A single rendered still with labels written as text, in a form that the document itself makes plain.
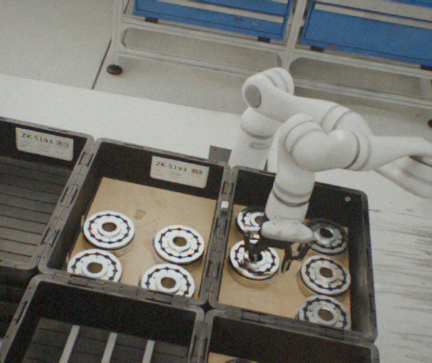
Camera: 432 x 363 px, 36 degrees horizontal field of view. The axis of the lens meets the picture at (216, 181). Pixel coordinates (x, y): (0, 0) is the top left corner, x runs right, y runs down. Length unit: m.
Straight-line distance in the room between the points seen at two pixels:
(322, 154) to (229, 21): 2.16
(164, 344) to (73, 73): 2.32
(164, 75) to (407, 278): 2.08
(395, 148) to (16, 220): 0.76
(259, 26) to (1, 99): 1.59
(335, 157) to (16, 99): 1.08
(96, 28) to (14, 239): 2.51
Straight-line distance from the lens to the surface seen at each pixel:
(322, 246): 1.42
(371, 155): 1.22
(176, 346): 1.23
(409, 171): 1.35
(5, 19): 3.82
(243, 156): 1.66
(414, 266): 1.71
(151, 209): 1.45
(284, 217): 1.22
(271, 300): 1.33
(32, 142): 1.51
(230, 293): 1.32
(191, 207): 1.47
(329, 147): 1.12
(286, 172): 1.18
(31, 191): 1.48
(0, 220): 1.42
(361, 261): 1.36
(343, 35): 3.27
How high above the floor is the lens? 1.83
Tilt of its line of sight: 40 degrees down
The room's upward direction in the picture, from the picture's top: 12 degrees clockwise
